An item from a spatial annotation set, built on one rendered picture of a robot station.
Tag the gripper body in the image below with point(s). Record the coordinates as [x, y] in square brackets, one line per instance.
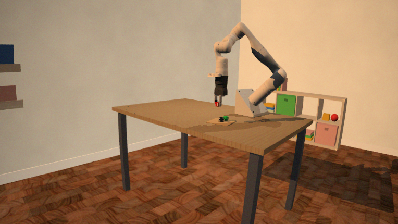
[221, 80]

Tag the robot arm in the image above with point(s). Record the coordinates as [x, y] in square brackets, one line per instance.
[279, 74]

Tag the orange flat mat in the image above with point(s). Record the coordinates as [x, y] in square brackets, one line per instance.
[216, 121]

